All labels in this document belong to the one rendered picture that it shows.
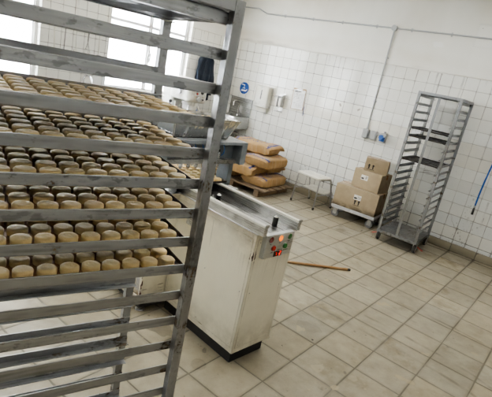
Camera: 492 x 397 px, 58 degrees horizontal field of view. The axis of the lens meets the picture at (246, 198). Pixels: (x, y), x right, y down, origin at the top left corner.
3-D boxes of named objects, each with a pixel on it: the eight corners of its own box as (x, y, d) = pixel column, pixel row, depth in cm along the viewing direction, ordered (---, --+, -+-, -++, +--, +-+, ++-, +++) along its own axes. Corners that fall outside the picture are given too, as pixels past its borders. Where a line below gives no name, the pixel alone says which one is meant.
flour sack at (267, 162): (264, 171, 612) (267, 159, 607) (240, 162, 633) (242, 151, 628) (288, 167, 671) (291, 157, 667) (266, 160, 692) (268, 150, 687)
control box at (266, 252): (258, 257, 243) (262, 234, 239) (285, 250, 260) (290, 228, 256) (262, 260, 240) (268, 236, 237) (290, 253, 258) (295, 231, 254)
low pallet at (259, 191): (200, 174, 679) (201, 167, 676) (232, 171, 743) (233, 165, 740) (262, 199, 615) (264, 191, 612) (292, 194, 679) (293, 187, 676)
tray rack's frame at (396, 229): (389, 228, 594) (431, 94, 545) (428, 242, 567) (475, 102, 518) (373, 236, 543) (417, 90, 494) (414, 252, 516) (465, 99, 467)
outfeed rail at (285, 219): (119, 142, 383) (120, 135, 381) (122, 143, 385) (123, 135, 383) (296, 231, 254) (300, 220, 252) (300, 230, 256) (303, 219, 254)
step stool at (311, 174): (331, 208, 643) (339, 178, 631) (312, 210, 612) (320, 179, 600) (308, 198, 673) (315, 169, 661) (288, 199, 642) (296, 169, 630)
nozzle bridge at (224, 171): (125, 178, 287) (132, 126, 277) (210, 175, 338) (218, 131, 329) (154, 194, 265) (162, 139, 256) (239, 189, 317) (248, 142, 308)
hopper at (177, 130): (145, 128, 282) (148, 105, 278) (211, 131, 322) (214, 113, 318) (172, 139, 263) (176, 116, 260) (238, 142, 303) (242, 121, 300)
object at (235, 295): (159, 308, 303) (180, 184, 278) (198, 297, 327) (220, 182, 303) (228, 367, 258) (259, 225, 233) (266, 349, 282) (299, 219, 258)
